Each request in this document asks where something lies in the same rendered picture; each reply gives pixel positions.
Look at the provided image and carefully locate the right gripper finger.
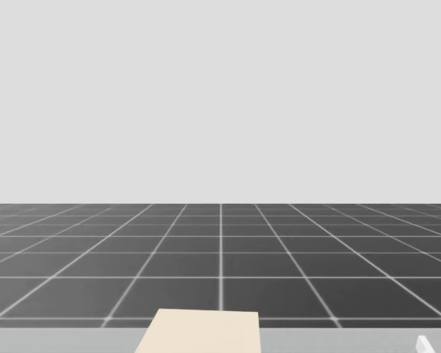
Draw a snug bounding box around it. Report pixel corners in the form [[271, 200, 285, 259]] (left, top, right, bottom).
[[415, 335, 437, 353]]

